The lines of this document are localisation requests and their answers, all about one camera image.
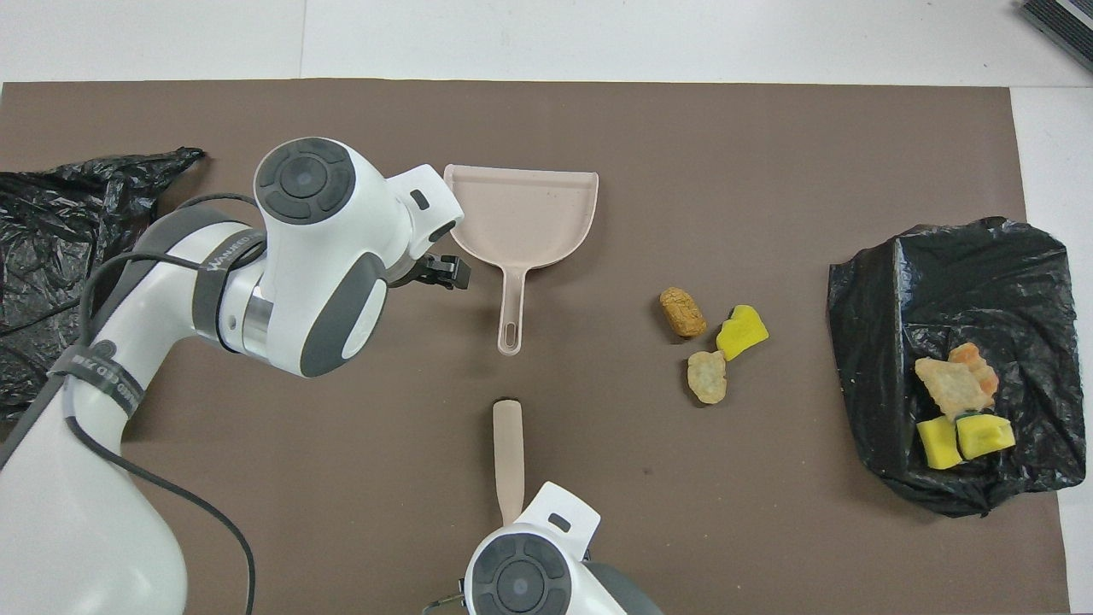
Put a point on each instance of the yellow sponge wedge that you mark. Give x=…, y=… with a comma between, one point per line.
x=938, y=444

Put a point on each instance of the brown cork-like chunk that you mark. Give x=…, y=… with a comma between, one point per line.
x=682, y=312

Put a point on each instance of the brown paper table mat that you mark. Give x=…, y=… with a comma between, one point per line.
x=768, y=171

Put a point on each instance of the beige crumbly foam chunk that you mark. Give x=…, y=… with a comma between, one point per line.
x=980, y=363
x=707, y=376
x=946, y=384

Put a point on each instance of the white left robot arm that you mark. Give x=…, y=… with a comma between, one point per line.
x=324, y=256

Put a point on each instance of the beige brush with black bristles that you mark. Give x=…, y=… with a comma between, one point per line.
x=508, y=453

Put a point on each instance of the beige plastic dustpan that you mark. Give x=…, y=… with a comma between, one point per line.
x=525, y=213

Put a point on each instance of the dark grey ribbed device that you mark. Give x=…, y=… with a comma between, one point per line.
x=1063, y=21

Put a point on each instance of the yellow sponge chunk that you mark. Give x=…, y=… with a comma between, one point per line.
x=741, y=331

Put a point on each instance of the yellow notched sponge piece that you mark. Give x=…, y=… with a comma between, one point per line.
x=986, y=436

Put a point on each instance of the black bag lined bin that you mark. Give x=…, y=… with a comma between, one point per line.
x=43, y=222
x=939, y=282

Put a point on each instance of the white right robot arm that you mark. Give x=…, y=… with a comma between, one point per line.
x=555, y=530

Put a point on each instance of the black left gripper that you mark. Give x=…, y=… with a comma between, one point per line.
x=410, y=273

